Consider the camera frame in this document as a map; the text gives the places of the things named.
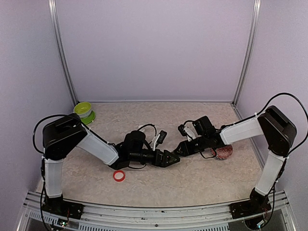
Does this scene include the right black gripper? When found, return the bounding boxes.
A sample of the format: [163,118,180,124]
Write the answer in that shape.
[175,134,209,156]

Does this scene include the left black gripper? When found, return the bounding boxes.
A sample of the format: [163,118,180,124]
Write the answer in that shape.
[130,149,180,168]

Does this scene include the orange bottle cap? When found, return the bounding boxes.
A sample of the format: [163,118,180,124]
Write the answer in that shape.
[113,170,126,182]

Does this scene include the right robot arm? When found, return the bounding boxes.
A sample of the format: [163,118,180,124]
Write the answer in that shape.
[174,103,307,214]

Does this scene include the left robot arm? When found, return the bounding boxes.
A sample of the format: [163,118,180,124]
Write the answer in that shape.
[38,113,180,214]

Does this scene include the red patterned bowl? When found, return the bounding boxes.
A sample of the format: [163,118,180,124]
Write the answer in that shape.
[210,145,233,160]

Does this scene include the small white pill bottle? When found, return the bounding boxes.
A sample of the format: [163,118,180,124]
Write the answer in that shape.
[138,125,146,132]

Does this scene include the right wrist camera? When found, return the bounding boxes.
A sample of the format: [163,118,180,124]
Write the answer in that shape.
[178,124,196,141]

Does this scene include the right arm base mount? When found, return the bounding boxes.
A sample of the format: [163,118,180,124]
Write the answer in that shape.
[229,200,271,219]

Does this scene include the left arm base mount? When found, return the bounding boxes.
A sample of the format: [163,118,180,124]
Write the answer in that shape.
[42,200,84,220]

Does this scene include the right aluminium frame post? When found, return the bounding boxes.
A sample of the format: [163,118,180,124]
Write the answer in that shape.
[232,0,261,107]

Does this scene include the aluminium frame post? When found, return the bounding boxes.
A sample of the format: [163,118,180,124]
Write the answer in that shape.
[232,0,261,107]
[48,0,79,105]

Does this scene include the left aluminium frame post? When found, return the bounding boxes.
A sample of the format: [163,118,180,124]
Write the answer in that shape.
[48,0,79,105]

